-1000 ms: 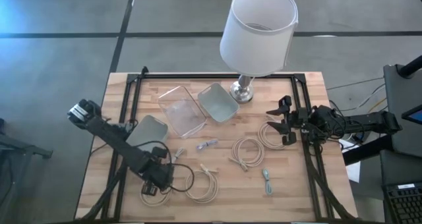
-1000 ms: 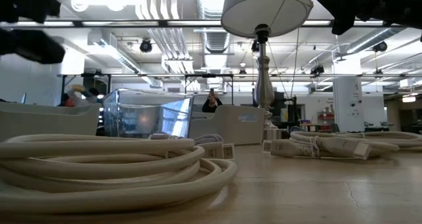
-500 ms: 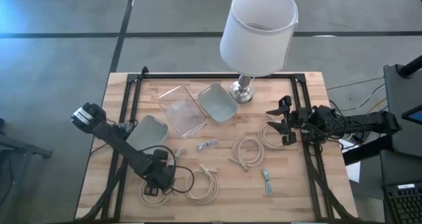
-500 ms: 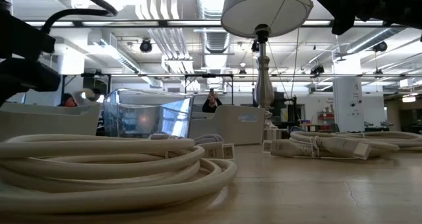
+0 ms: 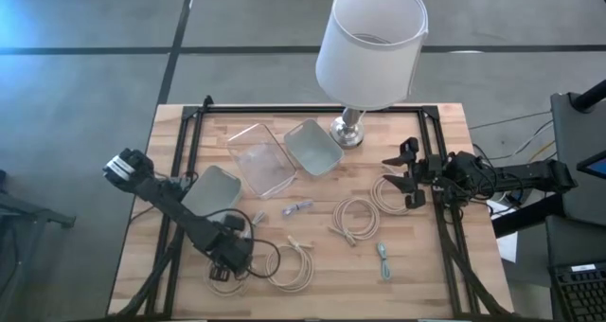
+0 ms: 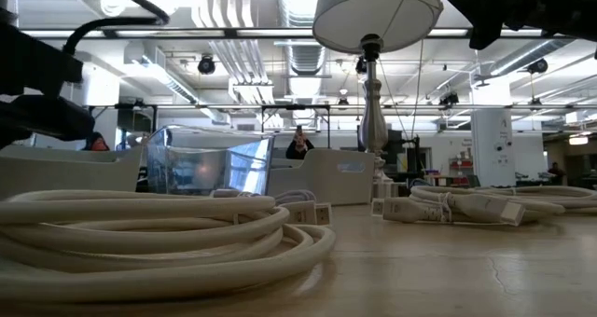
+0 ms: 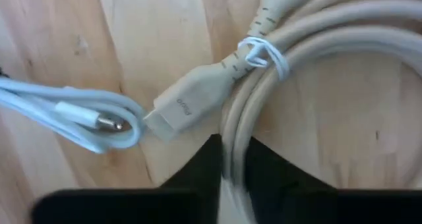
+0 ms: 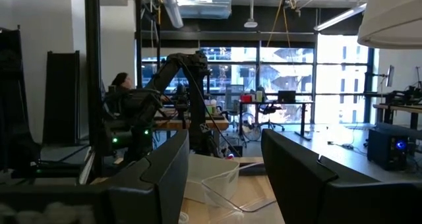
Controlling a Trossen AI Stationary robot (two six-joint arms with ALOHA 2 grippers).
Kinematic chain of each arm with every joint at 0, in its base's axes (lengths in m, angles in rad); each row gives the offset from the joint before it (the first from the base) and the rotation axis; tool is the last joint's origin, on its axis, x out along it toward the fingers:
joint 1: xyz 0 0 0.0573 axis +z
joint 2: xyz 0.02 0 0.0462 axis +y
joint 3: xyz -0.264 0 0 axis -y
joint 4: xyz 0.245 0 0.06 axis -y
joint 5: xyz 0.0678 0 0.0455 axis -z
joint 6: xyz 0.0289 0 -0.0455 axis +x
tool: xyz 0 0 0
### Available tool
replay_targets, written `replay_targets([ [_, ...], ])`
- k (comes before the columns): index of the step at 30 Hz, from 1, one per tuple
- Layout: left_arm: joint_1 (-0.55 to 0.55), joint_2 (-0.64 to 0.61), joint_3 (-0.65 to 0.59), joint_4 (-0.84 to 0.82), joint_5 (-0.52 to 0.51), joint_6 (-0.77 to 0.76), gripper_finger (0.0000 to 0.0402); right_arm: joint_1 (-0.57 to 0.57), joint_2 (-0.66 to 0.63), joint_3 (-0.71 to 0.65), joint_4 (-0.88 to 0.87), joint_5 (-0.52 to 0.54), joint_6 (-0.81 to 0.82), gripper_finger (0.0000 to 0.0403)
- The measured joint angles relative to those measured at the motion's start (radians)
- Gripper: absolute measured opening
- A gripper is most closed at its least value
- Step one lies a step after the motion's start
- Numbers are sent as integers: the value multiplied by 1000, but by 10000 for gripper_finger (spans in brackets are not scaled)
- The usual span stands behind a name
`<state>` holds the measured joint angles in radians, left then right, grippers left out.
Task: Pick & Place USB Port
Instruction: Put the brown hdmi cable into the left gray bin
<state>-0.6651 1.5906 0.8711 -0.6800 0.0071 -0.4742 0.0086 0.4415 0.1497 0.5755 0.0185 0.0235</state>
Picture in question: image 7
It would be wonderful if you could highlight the white twist tie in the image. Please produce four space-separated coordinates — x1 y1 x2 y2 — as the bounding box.
237 36 291 82

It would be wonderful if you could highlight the beige cable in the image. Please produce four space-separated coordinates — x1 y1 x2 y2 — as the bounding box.
144 0 422 224

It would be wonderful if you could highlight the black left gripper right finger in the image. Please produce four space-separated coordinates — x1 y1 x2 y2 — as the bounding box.
245 136 422 224

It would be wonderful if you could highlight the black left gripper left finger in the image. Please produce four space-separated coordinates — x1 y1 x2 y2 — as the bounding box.
31 134 223 224

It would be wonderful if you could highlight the white USB cable bundle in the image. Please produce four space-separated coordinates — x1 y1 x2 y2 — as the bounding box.
0 77 148 154

